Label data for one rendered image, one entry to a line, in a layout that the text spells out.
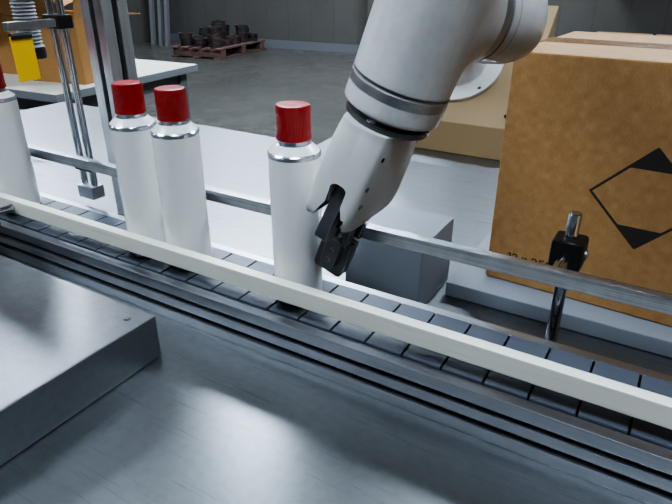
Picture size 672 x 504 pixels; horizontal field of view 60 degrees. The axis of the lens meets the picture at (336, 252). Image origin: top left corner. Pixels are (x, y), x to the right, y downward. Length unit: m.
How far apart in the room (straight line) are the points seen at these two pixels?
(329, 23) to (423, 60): 8.97
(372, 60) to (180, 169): 0.27
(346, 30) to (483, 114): 8.05
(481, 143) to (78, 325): 0.91
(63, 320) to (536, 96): 0.54
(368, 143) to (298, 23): 9.21
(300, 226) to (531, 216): 0.28
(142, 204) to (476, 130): 0.78
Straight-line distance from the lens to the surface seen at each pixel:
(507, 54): 0.52
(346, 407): 0.56
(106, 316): 0.64
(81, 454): 0.56
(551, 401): 0.52
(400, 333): 0.53
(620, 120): 0.66
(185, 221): 0.67
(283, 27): 9.82
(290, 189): 0.55
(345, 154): 0.48
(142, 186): 0.71
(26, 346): 0.62
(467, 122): 1.29
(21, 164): 0.93
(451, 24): 0.45
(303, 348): 0.59
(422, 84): 0.46
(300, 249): 0.58
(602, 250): 0.70
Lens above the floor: 1.20
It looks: 26 degrees down
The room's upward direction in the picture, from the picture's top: straight up
